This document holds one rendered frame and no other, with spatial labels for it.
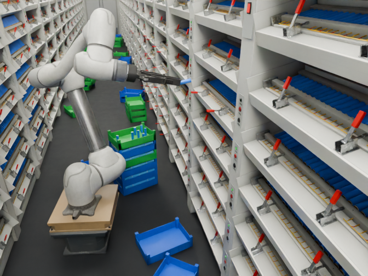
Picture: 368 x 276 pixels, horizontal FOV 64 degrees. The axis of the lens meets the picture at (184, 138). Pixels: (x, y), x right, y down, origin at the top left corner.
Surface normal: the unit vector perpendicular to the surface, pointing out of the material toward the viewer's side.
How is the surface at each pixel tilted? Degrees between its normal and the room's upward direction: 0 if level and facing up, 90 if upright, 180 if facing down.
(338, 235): 16
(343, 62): 106
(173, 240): 0
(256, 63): 90
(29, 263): 0
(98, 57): 60
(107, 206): 1
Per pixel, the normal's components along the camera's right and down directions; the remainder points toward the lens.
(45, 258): 0.00, -0.89
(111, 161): 0.72, -0.17
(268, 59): 0.24, 0.44
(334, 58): -0.94, 0.34
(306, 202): -0.26, -0.83
